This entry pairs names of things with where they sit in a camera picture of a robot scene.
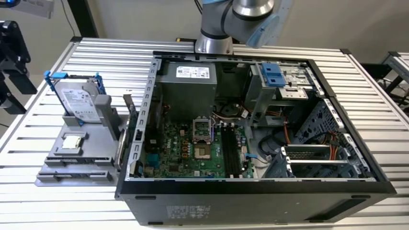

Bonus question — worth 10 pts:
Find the black PC case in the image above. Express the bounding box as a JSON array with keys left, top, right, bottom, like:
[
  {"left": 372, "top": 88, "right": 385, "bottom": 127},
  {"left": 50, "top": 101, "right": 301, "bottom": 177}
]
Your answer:
[{"left": 113, "top": 49, "right": 397, "bottom": 226}]

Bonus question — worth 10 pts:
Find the grey parts rack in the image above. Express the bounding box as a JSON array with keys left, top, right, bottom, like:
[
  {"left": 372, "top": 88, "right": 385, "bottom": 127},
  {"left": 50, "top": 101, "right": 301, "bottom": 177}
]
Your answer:
[{"left": 34, "top": 94, "right": 143, "bottom": 187}]

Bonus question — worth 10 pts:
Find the grey disk bay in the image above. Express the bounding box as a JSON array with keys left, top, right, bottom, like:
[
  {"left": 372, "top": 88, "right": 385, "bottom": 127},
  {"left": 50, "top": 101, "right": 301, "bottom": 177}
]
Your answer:
[{"left": 264, "top": 143, "right": 371, "bottom": 179}]

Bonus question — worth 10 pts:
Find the black looped cable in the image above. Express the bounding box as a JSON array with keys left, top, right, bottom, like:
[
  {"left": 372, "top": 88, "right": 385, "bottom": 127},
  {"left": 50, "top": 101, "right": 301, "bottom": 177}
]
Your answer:
[{"left": 257, "top": 134, "right": 284, "bottom": 165}]

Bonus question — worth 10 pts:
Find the aluminium side table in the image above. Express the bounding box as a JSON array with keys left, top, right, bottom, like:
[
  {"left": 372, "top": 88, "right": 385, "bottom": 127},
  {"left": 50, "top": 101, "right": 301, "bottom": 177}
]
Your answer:
[{"left": 377, "top": 50, "right": 409, "bottom": 107}]

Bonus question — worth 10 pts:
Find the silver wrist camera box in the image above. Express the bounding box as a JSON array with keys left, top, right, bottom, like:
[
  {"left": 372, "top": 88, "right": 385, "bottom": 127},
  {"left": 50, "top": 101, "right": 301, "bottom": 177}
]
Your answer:
[{"left": 0, "top": 0, "right": 54, "bottom": 19}]

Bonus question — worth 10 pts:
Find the black cooling fan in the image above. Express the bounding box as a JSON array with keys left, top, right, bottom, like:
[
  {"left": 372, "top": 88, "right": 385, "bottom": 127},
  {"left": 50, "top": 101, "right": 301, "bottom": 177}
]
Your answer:
[{"left": 213, "top": 102, "right": 245, "bottom": 119}]

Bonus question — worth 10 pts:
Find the graphics card with silver bracket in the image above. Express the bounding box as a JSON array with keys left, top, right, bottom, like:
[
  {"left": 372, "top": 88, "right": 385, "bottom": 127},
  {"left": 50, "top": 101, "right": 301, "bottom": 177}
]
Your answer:
[{"left": 117, "top": 88, "right": 141, "bottom": 171}]

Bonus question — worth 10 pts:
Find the CPU socket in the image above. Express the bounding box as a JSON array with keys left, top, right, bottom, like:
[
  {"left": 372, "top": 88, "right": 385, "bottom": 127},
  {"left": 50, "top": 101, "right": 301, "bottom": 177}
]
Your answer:
[{"left": 192, "top": 142, "right": 215, "bottom": 161}]

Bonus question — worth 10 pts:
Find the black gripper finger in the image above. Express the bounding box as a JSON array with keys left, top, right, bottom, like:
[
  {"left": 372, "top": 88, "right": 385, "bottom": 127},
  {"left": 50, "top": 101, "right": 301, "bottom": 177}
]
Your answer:
[{"left": 0, "top": 20, "right": 39, "bottom": 115}]

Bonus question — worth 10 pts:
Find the metal socket cover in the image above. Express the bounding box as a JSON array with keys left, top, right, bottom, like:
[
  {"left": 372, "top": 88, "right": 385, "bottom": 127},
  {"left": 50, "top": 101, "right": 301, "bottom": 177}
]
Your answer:
[{"left": 192, "top": 115, "right": 215, "bottom": 144}]

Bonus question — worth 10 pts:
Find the hard disk in blue carrier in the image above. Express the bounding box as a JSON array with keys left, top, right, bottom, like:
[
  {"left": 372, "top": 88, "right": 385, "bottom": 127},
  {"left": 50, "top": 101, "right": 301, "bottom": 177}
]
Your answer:
[{"left": 43, "top": 70, "right": 107, "bottom": 126}]

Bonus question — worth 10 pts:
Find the silver CPU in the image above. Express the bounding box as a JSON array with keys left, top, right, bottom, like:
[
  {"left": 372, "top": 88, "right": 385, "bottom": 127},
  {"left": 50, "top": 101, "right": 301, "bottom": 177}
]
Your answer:
[{"left": 61, "top": 135, "right": 85, "bottom": 150}]

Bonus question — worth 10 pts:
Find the yellow red wire bundle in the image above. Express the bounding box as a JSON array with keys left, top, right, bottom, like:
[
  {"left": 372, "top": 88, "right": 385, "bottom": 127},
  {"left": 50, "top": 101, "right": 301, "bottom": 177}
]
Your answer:
[{"left": 319, "top": 132, "right": 340, "bottom": 161}]

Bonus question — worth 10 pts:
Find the black RAM slot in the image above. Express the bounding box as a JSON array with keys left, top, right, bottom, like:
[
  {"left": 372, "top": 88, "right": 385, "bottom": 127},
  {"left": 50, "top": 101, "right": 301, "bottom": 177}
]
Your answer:
[
  {"left": 220, "top": 122, "right": 232, "bottom": 175},
  {"left": 224, "top": 122, "right": 236, "bottom": 175},
  {"left": 228, "top": 122, "right": 239, "bottom": 175},
  {"left": 232, "top": 122, "right": 243, "bottom": 175}
]

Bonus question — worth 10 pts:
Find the green motherboard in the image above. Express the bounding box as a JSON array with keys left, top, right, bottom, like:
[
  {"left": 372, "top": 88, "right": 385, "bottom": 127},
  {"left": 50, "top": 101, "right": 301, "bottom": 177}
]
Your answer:
[{"left": 141, "top": 118, "right": 256, "bottom": 179}]

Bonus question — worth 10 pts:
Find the black post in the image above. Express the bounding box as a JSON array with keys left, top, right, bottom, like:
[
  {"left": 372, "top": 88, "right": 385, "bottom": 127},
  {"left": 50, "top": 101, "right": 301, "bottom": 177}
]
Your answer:
[{"left": 75, "top": 0, "right": 100, "bottom": 39}]

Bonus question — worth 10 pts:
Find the blue drive bay latch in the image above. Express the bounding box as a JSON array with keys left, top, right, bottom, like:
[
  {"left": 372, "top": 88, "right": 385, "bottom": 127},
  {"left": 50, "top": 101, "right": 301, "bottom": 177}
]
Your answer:
[{"left": 260, "top": 62, "right": 287, "bottom": 88}]

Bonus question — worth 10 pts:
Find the grey power supply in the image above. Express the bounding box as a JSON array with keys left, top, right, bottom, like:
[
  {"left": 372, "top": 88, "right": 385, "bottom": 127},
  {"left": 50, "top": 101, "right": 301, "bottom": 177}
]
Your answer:
[{"left": 155, "top": 61, "right": 219, "bottom": 122}]

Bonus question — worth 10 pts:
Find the orange wire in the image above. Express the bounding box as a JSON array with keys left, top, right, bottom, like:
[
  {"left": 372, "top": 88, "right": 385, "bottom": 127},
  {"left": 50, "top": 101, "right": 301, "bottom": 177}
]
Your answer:
[{"left": 283, "top": 119, "right": 291, "bottom": 146}]

